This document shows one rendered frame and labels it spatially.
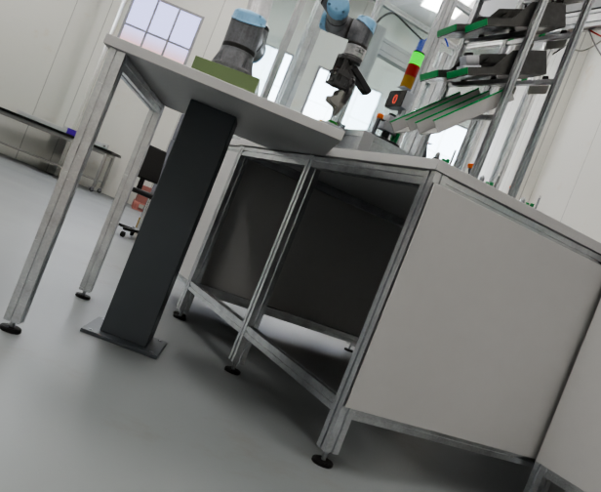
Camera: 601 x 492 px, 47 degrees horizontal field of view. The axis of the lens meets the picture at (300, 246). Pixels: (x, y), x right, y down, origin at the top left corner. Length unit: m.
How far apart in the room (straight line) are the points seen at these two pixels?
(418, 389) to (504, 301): 0.36
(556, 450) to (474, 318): 0.51
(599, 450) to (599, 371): 0.23
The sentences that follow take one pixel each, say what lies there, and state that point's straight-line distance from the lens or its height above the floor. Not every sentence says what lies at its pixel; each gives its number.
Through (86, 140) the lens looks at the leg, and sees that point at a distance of 1.98.
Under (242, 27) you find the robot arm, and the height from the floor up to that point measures 1.11.
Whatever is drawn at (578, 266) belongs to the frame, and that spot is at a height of 0.77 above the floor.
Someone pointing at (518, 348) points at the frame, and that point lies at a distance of 2.13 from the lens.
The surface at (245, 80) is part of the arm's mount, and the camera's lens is 2.28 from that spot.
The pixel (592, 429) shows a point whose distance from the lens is 2.20.
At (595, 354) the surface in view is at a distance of 2.24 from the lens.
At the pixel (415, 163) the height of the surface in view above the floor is 0.84.
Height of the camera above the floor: 0.53
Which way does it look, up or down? level
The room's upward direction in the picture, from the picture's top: 22 degrees clockwise
